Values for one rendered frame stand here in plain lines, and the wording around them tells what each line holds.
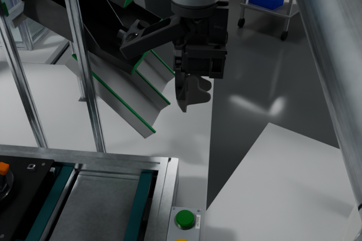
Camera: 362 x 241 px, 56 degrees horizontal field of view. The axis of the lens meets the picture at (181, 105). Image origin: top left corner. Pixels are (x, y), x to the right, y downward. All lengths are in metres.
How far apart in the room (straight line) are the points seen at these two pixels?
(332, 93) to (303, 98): 2.65
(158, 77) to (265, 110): 1.66
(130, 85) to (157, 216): 0.37
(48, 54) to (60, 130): 0.55
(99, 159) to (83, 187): 0.08
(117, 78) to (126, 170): 0.25
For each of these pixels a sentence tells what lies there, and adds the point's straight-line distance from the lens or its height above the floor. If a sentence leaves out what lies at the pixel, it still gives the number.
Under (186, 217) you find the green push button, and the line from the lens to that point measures 0.78.
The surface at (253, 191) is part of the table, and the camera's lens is 0.98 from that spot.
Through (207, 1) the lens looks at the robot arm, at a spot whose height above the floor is 1.44.
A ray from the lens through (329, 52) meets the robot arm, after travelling 0.24.
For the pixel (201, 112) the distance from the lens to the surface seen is 1.21.
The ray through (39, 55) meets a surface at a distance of 1.66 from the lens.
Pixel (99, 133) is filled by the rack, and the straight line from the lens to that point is 0.93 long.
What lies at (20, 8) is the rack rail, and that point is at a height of 1.30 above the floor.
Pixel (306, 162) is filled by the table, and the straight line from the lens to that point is 1.09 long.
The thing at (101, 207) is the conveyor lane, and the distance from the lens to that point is 0.88.
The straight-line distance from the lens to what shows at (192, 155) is 1.05.
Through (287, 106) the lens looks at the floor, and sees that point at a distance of 2.76.
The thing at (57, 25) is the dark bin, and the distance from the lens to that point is 0.83.
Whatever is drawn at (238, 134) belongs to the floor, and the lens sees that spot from 2.42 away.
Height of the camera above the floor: 1.61
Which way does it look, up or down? 38 degrees down
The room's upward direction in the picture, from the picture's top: straight up
